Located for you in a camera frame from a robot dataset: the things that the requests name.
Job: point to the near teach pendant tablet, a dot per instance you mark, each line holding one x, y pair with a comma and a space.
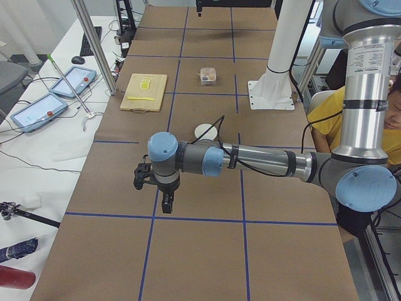
39, 113

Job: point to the red cylinder bottle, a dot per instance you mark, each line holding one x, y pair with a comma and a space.
15, 278

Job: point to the yellow plastic knife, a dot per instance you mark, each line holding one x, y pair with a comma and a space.
141, 98

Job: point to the white small box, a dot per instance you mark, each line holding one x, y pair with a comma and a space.
32, 202

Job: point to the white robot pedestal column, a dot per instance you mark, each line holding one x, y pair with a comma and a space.
273, 89

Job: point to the wooden cutting board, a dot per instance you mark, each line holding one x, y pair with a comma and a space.
156, 90

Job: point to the metal rod with green tip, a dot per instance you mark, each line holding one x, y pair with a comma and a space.
89, 113

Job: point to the clear plastic egg box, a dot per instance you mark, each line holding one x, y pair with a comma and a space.
208, 76

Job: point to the yellow lemon slices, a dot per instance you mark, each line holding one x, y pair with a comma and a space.
145, 83

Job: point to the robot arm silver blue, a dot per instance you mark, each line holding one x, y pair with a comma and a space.
355, 172

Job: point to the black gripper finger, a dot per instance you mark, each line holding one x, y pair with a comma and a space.
198, 4

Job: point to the black computer mouse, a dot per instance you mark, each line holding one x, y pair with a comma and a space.
78, 60

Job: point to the person in yellow shirt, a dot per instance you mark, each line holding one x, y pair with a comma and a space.
326, 133

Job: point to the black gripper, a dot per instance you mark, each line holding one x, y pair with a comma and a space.
168, 187

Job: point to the far teach pendant tablet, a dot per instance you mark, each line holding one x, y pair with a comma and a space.
78, 77

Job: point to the black tripod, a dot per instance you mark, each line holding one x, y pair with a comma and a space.
11, 209

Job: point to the aluminium frame post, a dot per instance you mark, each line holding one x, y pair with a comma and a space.
89, 29

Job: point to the white bowl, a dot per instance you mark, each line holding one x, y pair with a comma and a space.
205, 131

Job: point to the folded blue umbrella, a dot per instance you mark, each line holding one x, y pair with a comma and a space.
19, 250

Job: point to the teach pendant tablet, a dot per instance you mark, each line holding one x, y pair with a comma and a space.
39, 113
78, 77

